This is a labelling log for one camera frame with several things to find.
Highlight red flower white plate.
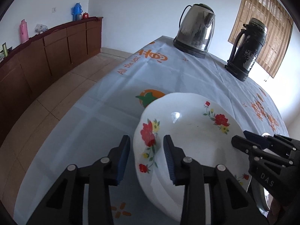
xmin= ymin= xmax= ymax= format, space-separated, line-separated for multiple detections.
xmin=133 ymin=93 xmax=251 ymax=221

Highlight person's right hand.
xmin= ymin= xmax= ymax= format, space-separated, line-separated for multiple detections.
xmin=267 ymin=198 xmax=290 ymax=224

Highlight white tablecloth orange prints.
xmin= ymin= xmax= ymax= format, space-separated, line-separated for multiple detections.
xmin=14 ymin=37 xmax=288 ymax=224

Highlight black worn thermos flask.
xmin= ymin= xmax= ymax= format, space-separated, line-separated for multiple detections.
xmin=225 ymin=18 xmax=267 ymax=82

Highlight dark wooden sideboard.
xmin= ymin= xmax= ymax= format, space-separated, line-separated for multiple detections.
xmin=1 ymin=17 xmax=103 ymax=141

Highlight stainless steel electric kettle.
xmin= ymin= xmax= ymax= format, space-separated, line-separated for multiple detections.
xmin=173 ymin=4 xmax=216 ymax=59

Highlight bamboo window blind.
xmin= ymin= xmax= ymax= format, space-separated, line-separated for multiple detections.
xmin=228 ymin=0 xmax=294 ymax=78

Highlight small red pot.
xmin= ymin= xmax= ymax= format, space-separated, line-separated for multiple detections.
xmin=82 ymin=12 xmax=89 ymax=19

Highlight crumpled plastic bag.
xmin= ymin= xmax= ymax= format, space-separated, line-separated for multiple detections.
xmin=34 ymin=24 xmax=48 ymax=34

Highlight blue thermos jug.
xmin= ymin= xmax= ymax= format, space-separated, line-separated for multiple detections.
xmin=71 ymin=3 xmax=82 ymax=21

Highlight pink thermos bottle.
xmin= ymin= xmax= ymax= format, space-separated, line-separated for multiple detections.
xmin=19 ymin=19 xmax=29 ymax=44

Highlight green gold can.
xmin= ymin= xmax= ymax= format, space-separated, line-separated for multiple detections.
xmin=2 ymin=43 xmax=8 ymax=57

